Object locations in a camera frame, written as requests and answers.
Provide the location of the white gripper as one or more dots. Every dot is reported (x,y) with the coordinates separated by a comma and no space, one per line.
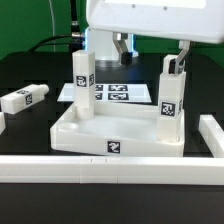
(190,20)

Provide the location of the white front fence bar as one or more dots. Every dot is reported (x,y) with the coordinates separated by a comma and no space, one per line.
(111,170)

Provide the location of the white desk tabletop tray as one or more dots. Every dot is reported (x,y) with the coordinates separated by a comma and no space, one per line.
(116,129)

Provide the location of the white right fence bar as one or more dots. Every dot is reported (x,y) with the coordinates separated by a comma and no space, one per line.
(212,134)

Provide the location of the white fence bar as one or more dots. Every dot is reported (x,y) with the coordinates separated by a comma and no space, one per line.
(111,170)
(212,134)

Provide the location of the white marker base plate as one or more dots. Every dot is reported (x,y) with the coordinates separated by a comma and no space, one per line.
(131,93)

